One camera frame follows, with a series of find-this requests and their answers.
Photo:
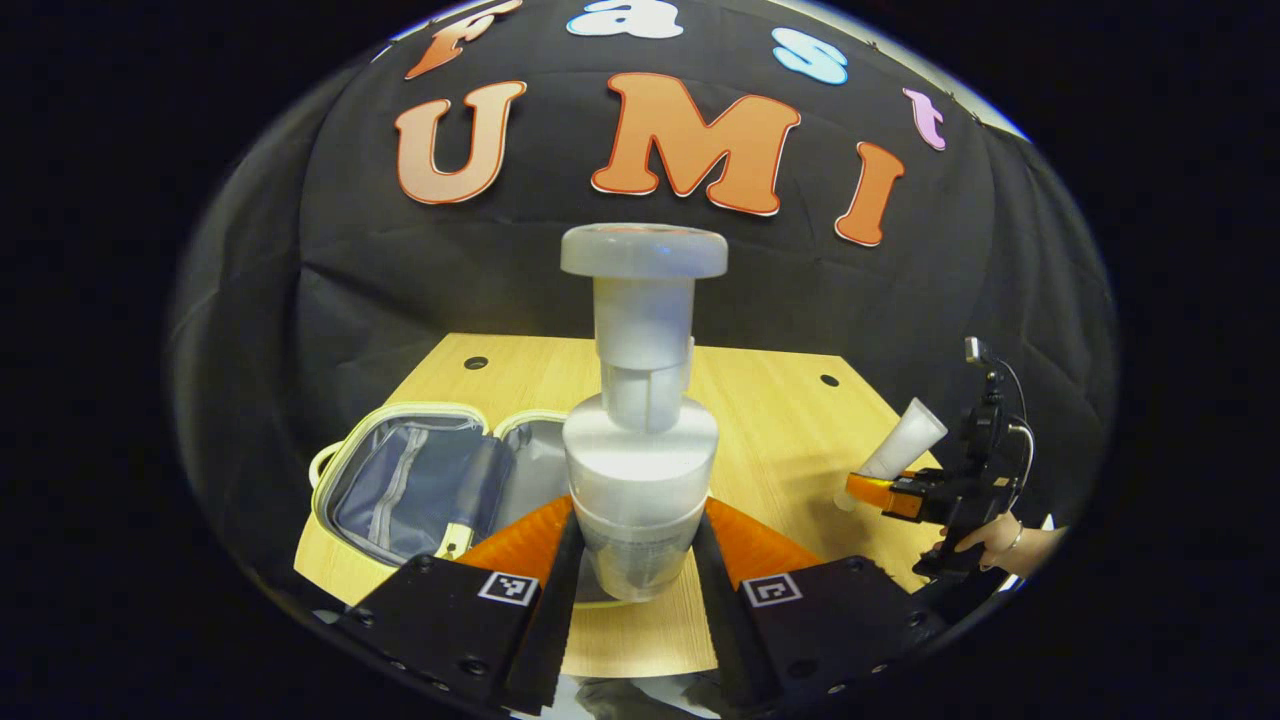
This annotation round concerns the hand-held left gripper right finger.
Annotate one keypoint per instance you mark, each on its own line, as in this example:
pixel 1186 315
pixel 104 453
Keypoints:
pixel 725 620

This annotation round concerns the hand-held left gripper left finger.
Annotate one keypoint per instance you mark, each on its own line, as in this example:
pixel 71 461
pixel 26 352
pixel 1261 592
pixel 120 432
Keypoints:
pixel 560 620

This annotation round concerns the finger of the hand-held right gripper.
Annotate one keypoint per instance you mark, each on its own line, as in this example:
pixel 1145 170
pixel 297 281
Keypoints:
pixel 880 492

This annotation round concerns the white squeeze tube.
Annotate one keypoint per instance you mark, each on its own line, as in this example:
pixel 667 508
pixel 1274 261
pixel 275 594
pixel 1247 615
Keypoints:
pixel 905 440

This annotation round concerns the white pump bottle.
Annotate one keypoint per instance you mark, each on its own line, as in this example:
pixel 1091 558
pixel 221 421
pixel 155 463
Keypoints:
pixel 640 470

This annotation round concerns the black backdrop cloth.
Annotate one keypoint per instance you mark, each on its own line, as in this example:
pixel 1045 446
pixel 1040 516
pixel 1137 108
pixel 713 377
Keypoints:
pixel 400 280

